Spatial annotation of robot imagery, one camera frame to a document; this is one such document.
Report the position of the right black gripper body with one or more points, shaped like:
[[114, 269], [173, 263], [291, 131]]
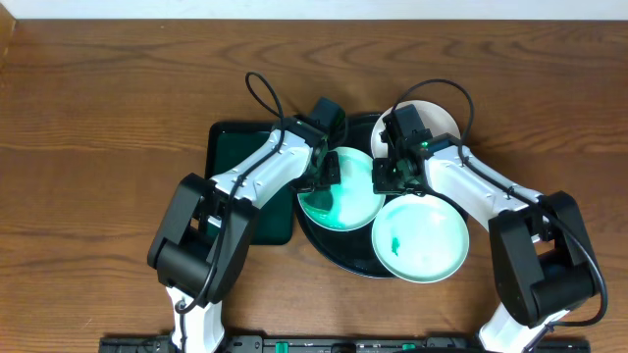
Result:
[[389, 179]]

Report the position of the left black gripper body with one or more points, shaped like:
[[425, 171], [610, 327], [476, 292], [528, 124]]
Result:
[[325, 173]]

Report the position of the green scrubbing sponge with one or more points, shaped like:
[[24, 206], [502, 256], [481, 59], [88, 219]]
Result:
[[321, 201]]

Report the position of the pale green plate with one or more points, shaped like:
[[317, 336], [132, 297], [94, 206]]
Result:
[[420, 239], [355, 203]]

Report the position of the pale green plate front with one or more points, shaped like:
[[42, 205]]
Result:
[[420, 239]]

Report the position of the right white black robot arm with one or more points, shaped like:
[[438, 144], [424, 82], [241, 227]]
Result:
[[543, 261]]

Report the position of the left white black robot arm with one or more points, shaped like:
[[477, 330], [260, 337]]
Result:
[[202, 242]]

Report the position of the round black serving tray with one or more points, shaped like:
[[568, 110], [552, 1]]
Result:
[[352, 250]]

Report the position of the black rectangular water tray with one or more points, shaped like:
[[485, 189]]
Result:
[[229, 143]]

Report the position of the white plate green stain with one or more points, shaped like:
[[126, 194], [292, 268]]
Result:
[[433, 117]]

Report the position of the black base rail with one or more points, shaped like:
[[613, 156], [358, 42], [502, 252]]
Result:
[[258, 344]]

